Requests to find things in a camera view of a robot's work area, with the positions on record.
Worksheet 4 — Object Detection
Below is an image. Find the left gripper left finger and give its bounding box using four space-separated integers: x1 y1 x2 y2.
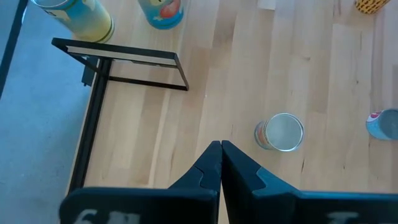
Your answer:
58 139 223 224

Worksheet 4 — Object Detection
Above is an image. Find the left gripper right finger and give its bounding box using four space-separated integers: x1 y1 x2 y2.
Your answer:
221 139 398 224

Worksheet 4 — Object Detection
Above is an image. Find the tall blue yellow-green can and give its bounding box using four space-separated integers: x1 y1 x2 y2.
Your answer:
30 0 115 44

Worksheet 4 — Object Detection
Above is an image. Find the wooden shelf board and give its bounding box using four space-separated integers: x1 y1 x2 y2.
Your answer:
62 0 200 58

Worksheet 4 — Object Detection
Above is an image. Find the short teal herringbone can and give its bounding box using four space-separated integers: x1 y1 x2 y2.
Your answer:
365 108 398 141

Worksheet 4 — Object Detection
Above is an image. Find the black shelf support frame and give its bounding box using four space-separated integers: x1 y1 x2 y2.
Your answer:
51 37 190 92

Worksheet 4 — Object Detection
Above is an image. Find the tall blue tomato-print can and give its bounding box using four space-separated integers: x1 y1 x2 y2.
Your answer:
137 0 185 30

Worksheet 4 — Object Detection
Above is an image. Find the black aluminium table frame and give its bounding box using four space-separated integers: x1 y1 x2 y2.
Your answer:
67 57 113 195

